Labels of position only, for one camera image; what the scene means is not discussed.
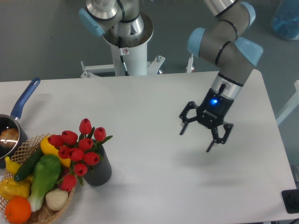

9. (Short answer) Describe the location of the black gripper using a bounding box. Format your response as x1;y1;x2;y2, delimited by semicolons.
179;88;235;153

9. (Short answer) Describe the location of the red tulip bouquet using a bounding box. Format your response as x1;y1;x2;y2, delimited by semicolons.
48;118;113;191

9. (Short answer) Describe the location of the blue plastic bag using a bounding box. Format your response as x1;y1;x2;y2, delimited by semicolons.
271;0;299;41

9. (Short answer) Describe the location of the dark green cucumber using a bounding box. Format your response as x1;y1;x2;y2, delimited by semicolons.
14;147;44;182

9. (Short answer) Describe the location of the white garlic bulb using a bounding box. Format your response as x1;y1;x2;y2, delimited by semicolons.
46;189;68;211

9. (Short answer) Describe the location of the yellow banana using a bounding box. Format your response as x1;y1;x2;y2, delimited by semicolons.
5;156;33;183

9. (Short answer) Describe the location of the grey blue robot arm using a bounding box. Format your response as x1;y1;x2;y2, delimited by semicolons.
78;0;263;144

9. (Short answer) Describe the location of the black device at edge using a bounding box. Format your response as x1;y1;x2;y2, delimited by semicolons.
281;189;299;214

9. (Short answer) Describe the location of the yellow squash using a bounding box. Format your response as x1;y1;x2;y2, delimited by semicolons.
40;136;71;168

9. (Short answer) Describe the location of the yellow corn cob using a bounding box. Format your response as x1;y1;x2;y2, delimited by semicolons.
0;178;31;201

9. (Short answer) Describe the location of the white frame at right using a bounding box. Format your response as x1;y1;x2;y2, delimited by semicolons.
276;80;299;125

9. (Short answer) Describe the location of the purple red onion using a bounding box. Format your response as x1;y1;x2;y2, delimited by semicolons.
57;167;70;190

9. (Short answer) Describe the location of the dark grey ribbed vase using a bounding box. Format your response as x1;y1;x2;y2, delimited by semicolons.
83;146;112;186

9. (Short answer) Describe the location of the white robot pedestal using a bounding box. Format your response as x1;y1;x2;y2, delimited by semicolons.
81;12;165;78

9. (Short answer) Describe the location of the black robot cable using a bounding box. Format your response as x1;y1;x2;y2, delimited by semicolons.
117;36;130;77

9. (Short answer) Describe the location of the orange fruit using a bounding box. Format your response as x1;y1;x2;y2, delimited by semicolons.
5;196;31;224

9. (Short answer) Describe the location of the blue handled saucepan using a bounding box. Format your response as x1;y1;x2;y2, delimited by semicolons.
0;77;41;168

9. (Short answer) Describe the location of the green bok choy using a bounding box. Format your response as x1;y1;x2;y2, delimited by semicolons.
28;154;62;212

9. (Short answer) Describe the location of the bread roll in pan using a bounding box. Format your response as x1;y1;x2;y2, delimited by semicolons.
0;128;19;148

